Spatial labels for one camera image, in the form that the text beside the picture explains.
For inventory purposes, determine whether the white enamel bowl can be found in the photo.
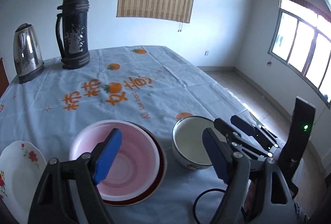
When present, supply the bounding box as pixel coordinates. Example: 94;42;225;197
172;115;227;170

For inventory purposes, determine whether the red flower white plate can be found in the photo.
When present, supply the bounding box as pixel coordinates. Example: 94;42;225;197
1;140;47;223

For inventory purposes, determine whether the stainless steel bowl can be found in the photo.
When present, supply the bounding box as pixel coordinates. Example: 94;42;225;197
98;120;167;206

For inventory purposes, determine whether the red plastic bowl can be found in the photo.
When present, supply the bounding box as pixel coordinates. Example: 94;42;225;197
69;120;166;206

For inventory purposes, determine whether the person's right hand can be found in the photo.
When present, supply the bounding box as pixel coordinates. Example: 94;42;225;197
243;180;256;211

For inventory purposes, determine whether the light blue printed tablecloth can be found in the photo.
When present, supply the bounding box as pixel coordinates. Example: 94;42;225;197
1;46;246;223

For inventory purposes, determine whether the brown wooden sideboard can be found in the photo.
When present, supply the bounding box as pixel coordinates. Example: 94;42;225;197
0;58;9;97

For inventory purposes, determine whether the stainless electric kettle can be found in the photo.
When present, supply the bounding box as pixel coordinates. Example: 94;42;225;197
13;23;44;84

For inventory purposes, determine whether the black thermos flask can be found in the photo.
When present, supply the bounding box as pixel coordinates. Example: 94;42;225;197
55;0;90;69

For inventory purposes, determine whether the side window frame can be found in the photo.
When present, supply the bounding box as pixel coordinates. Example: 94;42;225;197
268;0;330;107

